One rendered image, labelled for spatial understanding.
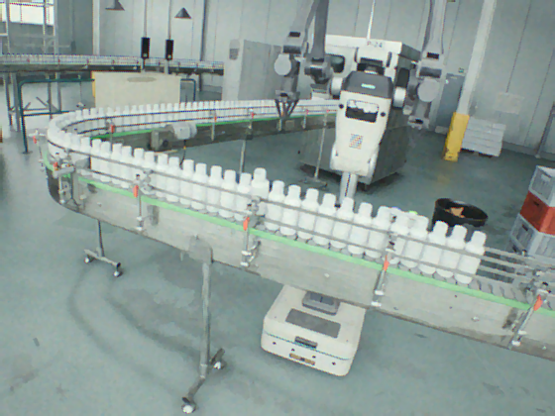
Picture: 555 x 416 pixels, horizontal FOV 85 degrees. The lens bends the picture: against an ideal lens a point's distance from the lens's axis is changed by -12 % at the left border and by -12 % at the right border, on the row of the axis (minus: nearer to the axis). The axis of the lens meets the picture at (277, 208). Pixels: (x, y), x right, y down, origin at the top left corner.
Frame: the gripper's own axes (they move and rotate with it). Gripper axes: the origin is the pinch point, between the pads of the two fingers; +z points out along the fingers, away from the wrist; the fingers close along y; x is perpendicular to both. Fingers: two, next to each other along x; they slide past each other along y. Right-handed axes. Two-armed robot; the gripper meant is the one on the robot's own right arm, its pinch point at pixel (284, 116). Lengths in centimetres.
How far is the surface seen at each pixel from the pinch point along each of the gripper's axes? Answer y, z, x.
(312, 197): 16.6, 21.4, 17.3
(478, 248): 20, 23, 70
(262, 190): 17.9, 22.6, 0.7
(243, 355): -16, 136, -9
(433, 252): 21, 28, 58
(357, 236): 19.3, 29.6, 34.0
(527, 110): -1161, -29, 522
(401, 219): 19, 21, 46
